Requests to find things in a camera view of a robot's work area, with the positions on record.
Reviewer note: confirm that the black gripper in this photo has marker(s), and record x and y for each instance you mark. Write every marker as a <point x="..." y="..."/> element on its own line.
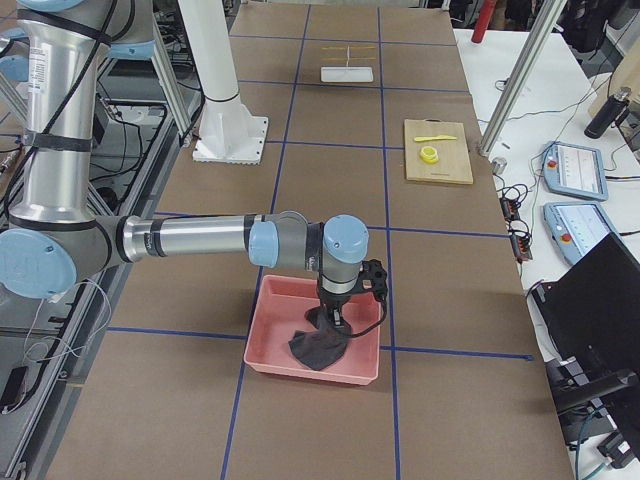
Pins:
<point x="333" y="301"/>

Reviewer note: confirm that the grey cleaning cloth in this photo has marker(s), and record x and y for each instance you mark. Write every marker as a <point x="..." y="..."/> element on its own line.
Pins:
<point x="322" y="347"/>

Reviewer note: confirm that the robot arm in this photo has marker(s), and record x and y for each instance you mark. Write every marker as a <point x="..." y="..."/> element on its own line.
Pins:
<point x="53" y="240"/>

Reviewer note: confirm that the black water bottle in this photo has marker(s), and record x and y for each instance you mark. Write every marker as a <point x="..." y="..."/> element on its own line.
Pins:
<point x="614" y="109"/>

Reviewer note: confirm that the pink plastic bin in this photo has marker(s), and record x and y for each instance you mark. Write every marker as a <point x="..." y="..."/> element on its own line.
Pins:
<point x="280" y="312"/>

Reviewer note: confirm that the yellow lemon slice toy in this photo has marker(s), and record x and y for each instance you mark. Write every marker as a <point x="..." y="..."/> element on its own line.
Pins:
<point x="429" y="155"/>

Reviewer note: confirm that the wooden cutting board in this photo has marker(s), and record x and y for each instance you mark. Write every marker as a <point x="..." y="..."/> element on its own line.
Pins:
<point x="454" y="165"/>

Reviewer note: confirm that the yellow plastic knife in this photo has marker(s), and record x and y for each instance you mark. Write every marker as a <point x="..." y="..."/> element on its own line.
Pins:
<point x="434" y="138"/>

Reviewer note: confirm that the white rectangular tray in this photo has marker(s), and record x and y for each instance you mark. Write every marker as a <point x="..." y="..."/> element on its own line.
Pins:
<point x="346" y="74"/>

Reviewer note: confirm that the right teach pendant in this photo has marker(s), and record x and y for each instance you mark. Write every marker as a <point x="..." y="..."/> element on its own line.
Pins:
<point x="576" y="227"/>

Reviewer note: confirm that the teach pendant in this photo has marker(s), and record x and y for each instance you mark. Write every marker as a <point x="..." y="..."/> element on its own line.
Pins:
<point x="576" y="227"/>
<point x="575" y="171"/>

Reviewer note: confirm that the black monitor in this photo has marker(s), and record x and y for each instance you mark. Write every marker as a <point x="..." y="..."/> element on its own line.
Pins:
<point x="592" y="315"/>

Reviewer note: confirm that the left teach pendant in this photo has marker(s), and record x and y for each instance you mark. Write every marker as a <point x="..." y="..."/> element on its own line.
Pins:
<point x="575" y="171"/>

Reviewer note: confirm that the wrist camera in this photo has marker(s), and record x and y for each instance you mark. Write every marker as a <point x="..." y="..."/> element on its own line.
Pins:
<point x="375" y="280"/>

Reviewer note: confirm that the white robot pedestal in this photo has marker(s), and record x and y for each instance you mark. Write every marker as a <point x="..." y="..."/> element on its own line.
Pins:
<point x="228" y="132"/>

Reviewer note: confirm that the aluminium frame post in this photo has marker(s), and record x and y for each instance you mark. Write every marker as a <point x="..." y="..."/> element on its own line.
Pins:
<point x="525" y="62"/>

